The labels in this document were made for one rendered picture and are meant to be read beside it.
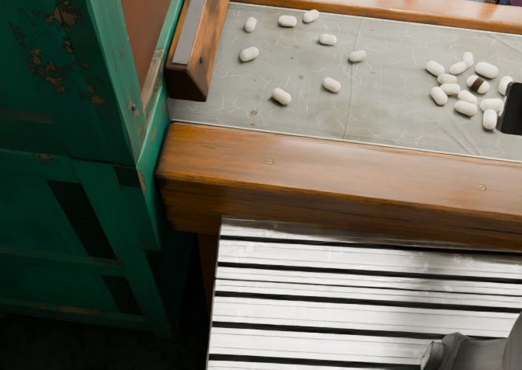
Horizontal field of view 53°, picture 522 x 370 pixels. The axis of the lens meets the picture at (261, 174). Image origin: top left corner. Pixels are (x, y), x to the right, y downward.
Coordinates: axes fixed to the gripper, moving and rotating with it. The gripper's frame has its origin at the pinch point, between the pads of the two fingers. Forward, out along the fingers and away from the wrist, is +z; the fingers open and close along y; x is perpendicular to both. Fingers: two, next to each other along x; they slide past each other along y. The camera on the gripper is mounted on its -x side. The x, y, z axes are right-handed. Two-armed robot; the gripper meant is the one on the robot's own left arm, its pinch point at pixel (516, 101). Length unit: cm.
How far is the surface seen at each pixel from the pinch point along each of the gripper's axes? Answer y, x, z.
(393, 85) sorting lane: 14.3, 1.4, 16.1
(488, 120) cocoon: -0.6, 4.5, 9.6
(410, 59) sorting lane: 11.1, -3.1, 21.4
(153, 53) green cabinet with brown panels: 52, -1, -2
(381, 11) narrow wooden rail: 16.8, -10.9, 27.6
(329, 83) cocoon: 25.5, 2.0, 13.0
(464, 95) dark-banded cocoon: 2.8, 1.4, 13.5
